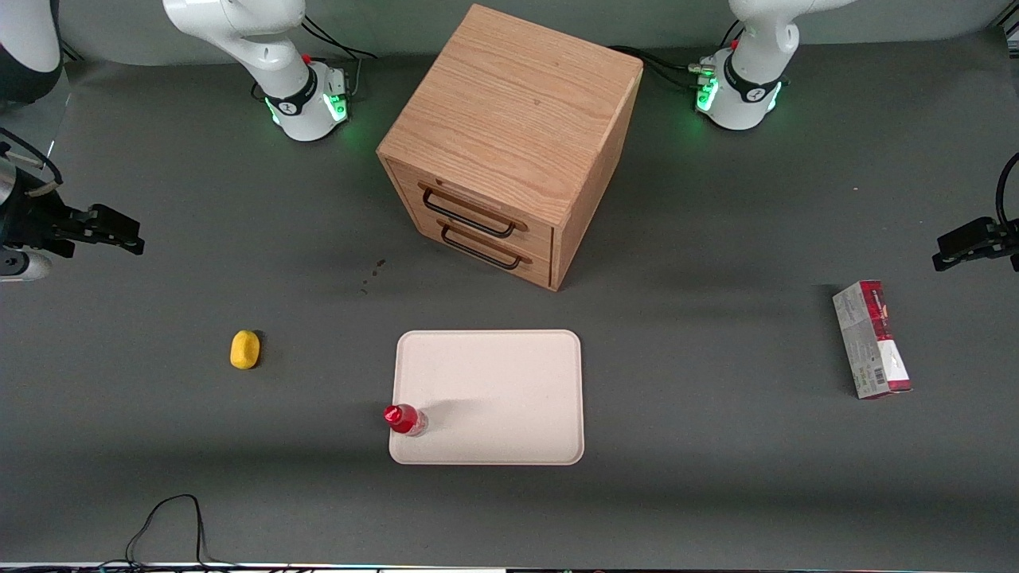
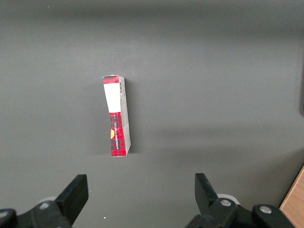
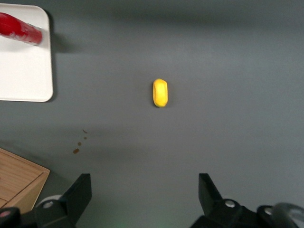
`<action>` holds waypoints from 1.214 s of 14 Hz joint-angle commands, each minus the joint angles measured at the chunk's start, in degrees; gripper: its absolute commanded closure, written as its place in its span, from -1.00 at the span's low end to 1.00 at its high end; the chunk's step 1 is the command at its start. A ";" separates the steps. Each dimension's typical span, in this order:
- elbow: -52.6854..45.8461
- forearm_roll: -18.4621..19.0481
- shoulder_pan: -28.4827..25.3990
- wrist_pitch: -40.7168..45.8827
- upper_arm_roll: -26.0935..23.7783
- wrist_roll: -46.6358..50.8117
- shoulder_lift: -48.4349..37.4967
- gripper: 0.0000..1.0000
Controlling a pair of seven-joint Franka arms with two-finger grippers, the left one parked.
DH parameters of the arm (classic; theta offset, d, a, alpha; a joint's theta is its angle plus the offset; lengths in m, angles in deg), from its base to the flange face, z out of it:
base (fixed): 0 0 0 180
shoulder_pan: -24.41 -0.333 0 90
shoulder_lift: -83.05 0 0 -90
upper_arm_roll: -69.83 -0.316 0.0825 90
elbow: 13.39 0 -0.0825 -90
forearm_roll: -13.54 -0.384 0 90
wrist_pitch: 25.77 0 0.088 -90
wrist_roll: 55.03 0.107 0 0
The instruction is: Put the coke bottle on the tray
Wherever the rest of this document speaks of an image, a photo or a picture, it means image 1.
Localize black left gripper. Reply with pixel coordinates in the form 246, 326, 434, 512
932, 216, 1019, 274

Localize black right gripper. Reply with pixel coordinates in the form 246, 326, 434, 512
0, 187, 146, 259

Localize red coke bottle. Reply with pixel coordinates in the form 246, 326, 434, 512
383, 403, 428, 437

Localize beige rectangular tray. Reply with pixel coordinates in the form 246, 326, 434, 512
388, 329, 585, 466

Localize red and grey carton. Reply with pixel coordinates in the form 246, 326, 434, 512
832, 279, 913, 400

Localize yellow lemon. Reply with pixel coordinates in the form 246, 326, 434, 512
230, 329, 262, 371

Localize wooden drawer cabinet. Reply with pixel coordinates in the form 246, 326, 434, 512
376, 3, 644, 292

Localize wooden drawer front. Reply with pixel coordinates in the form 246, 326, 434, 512
388, 162, 556, 255
414, 211, 554, 289

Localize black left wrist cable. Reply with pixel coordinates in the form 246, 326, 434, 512
995, 151, 1019, 232

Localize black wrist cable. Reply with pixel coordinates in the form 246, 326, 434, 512
0, 127, 64, 200
995, 151, 1019, 232

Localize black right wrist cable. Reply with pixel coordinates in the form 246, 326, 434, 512
0, 127, 64, 200

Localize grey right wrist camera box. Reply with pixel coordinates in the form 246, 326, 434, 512
0, 251, 53, 284

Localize black right arm base cables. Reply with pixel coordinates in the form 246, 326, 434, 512
301, 10, 379, 100

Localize black arm base cables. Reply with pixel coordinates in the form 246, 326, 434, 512
301, 10, 379, 100
609, 44, 717, 92

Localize thin black looped cable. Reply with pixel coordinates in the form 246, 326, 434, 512
96, 493, 240, 571

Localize black wire drawer handle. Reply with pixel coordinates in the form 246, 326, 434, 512
418, 183, 529, 240
438, 220, 533, 271

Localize black left arm base cables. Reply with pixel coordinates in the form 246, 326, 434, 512
609, 44, 717, 92

